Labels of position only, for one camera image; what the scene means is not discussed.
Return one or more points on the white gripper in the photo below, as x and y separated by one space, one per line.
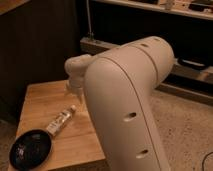
72 88

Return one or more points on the small labelled bottle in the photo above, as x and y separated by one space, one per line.
60 121

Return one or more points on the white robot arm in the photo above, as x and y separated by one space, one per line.
116 86

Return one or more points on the wooden shelf beam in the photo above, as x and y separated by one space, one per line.
93 46

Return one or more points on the metal stand pole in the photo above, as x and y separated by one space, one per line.
90 31

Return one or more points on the wooden table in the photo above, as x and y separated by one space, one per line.
76 147

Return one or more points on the upper wooden shelf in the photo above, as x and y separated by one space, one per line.
177 7

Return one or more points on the black handle object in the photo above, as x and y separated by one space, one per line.
193 65

